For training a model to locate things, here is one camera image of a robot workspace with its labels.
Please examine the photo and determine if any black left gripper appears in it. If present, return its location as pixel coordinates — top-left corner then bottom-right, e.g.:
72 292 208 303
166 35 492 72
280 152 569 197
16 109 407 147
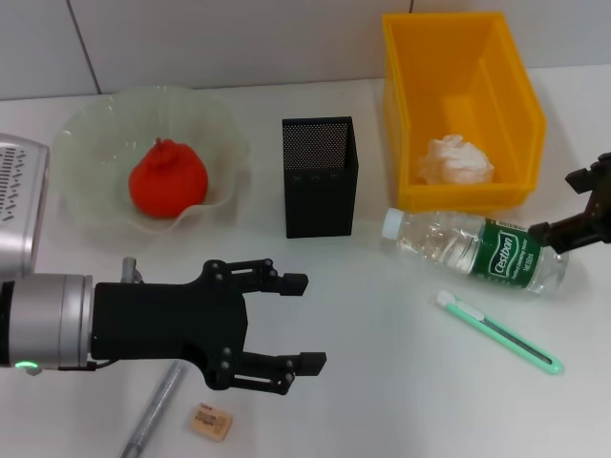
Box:
90 259 328 397

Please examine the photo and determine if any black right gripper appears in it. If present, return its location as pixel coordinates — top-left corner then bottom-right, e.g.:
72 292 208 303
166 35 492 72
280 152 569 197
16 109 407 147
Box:
528 152 611 254

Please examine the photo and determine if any white paper ball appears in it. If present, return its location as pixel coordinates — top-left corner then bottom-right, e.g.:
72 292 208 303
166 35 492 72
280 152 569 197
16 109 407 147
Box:
413 133 496 186

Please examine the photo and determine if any clear green-label water bottle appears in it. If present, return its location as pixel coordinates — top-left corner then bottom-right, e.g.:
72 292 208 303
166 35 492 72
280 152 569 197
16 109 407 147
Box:
380 207 570 297

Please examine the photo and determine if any black mesh pen holder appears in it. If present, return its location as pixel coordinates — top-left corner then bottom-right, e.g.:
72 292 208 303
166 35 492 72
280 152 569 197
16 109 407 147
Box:
281 115 359 239

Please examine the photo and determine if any beige eraser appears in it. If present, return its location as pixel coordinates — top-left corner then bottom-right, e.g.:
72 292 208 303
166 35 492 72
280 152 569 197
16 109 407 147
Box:
187 402 234 443

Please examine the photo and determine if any mint green utility knife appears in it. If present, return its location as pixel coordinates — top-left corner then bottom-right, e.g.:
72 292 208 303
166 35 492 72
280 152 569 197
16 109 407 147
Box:
434 289 565 378

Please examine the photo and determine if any silver metal pen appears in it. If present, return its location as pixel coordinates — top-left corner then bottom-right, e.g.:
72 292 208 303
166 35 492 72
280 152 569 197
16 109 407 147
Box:
118 362 185 458

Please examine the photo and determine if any pale green glass fruit plate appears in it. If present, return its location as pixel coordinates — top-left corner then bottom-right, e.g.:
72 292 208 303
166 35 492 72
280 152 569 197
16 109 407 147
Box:
50 84 252 236

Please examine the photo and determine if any yellow plastic bin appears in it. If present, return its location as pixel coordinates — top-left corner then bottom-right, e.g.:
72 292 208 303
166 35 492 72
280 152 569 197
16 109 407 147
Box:
381 11 548 214

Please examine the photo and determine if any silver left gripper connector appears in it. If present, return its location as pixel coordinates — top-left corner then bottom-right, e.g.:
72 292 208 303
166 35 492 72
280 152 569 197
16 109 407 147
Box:
121 257 144 285

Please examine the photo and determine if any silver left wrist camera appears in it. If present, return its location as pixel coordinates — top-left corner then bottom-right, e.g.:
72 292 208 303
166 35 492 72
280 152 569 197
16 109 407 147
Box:
0 133 52 278

